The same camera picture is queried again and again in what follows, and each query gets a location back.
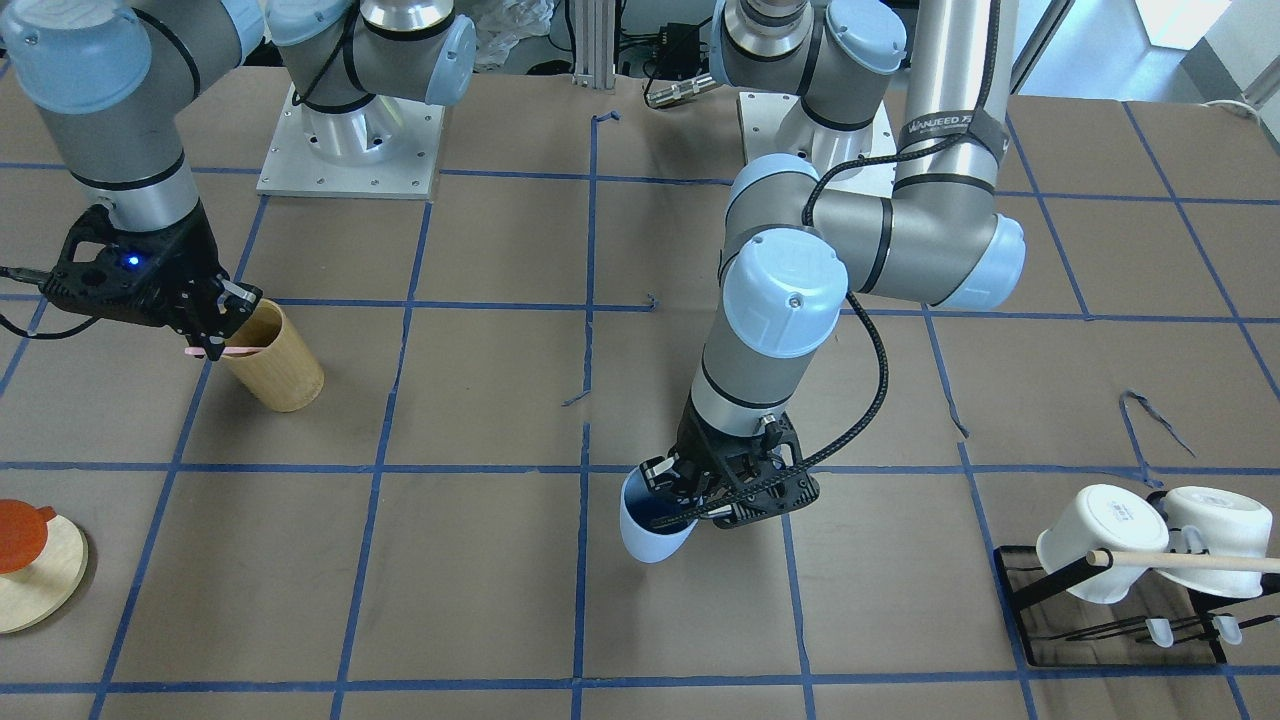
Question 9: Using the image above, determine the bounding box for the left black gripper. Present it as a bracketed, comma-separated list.
[637, 398, 820, 530]

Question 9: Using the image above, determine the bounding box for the bamboo cylinder holder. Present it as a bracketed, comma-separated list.
[219, 299, 325, 413]

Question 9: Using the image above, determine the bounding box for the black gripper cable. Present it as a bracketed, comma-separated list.
[690, 0, 1009, 521]

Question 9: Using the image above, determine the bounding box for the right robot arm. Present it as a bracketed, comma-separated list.
[3, 1, 477, 361]

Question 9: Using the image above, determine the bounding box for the aluminium frame post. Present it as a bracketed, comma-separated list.
[566, 1, 620, 94]

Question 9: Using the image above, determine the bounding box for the black wire mug rack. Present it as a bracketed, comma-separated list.
[995, 489, 1277, 667]

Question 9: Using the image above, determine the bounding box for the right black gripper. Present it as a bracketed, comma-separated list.
[42, 202, 262, 361]

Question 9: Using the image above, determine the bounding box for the white mug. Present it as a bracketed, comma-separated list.
[1157, 486, 1274, 600]
[1036, 484, 1169, 573]

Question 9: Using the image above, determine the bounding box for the round wooden coaster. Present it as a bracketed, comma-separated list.
[1, 515, 90, 634]

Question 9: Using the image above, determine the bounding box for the white mug inner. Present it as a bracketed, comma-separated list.
[1036, 484, 1169, 573]

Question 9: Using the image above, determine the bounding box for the light blue plastic cup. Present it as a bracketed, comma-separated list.
[620, 468, 699, 562]

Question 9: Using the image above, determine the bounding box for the white mug outer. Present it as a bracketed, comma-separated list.
[1157, 486, 1274, 600]

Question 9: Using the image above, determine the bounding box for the pink chopstick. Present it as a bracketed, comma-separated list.
[184, 346, 264, 357]

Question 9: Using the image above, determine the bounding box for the orange lid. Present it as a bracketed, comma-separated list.
[1, 498, 58, 575]

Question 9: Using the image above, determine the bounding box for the wooden rack dowel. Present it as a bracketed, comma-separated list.
[1083, 548, 1280, 574]

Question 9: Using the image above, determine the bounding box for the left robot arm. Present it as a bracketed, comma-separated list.
[621, 1, 1027, 537]

